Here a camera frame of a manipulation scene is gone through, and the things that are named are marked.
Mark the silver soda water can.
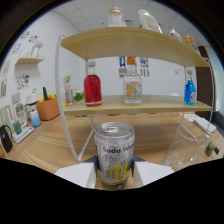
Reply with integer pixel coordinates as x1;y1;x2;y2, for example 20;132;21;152
93;121;136;187

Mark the teal cup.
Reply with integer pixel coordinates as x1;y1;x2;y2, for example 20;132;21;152
12;120;23;135

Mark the clear drinking glass with ice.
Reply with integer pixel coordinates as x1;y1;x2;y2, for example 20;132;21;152
162;123;212;173

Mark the white tray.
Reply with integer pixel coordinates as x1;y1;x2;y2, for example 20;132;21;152
12;125;35;144

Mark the blue and white bottle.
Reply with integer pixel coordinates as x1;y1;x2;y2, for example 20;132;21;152
29;109;42;128

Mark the white fabric pouch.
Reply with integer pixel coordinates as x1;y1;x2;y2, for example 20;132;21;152
193;116;217;134

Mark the green potted plant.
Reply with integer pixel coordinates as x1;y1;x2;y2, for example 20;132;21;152
73;91;85;102

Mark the clear bottle orange label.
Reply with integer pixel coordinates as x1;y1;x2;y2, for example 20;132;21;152
123;64;143;106

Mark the red liquid glass bottle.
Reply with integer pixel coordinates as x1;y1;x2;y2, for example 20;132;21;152
83;60;103;108

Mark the blue liquid glass bottle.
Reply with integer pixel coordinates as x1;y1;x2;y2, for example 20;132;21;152
183;74;198;107

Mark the glass vase with flowers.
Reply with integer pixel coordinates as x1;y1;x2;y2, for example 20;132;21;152
64;70;74;104

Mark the brown wooden door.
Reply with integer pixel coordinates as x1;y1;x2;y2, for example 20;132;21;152
194;46;214;111

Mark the white figurine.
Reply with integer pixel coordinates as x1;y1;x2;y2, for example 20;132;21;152
29;40;44;58

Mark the two-tier wooden shelf rack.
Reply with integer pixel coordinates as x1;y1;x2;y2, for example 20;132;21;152
54;26;216;163

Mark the clear bottle green cap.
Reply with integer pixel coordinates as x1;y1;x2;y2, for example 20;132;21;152
168;25;184;43

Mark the glass jar cork lid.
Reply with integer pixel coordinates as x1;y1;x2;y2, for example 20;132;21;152
107;7;128;28

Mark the multicolour wall poster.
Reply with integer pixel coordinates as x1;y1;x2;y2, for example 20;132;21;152
139;56;150;78

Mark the blue wall poster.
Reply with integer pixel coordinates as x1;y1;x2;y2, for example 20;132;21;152
119;55;128;78

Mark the red wall poster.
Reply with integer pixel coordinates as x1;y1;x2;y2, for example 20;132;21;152
126;55;138;67

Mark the wooden wall shelf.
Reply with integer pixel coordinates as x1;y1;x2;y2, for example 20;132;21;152
14;57;45;66

